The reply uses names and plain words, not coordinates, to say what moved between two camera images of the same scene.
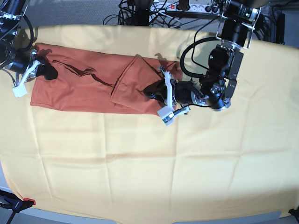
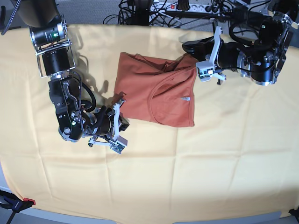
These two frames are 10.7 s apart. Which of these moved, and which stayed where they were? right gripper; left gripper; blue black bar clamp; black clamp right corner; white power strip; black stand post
Moved: left gripper; right gripper
Stayed: white power strip; black clamp right corner; blue black bar clamp; black stand post
